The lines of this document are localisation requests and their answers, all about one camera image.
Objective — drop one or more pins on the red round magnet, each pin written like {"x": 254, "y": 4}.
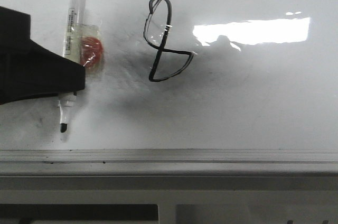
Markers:
{"x": 91, "y": 51}

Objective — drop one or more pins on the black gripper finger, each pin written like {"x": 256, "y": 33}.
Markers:
{"x": 28, "y": 70}

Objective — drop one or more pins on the white table frame below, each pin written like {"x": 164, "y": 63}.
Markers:
{"x": 169, "y": 200}

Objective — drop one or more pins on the clear adhesive tape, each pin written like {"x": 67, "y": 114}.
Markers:
{"x": 91, "y": 31}

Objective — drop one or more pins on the white whiteboard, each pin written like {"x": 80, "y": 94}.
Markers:
{"x": 264, "y": 76}

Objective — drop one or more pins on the aluminium whiteboard frame rail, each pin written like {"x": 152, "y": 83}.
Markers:
{"x": 168, "y": 162}

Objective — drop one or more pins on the white black-tip whiteboard marker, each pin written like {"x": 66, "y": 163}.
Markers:
{"x": 75, "y": 14}

